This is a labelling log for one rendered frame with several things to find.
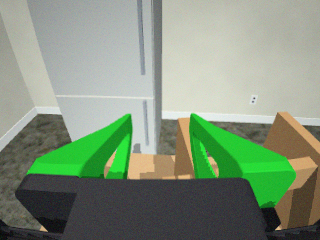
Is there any tan wooden rail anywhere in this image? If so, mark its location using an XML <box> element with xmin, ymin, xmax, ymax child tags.
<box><xmin>162</xmin><ymin>157</ymin><xmax>318</xmax><ymax>190</ymax></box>

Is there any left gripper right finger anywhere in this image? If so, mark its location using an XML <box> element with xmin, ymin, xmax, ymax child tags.
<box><xmin>189</xmin><ymin>113</ymin><xmax>296</xmax><ymax>208</ymax></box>

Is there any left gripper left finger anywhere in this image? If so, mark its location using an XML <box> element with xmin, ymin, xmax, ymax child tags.
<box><xmin>26</xmin><ymin>114</ymin><xmax>133</xmax><ymax>179</ymax></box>

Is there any tan wooden board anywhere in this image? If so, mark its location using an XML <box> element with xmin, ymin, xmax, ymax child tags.
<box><xmin>174</xmin><ymin>117</ymin><xmax>195</xmax><ymax>178</ymax></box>
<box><xmin>263</xmin><ymin>112</ymin><xmax>320</xmax><ymax>229</ymax></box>

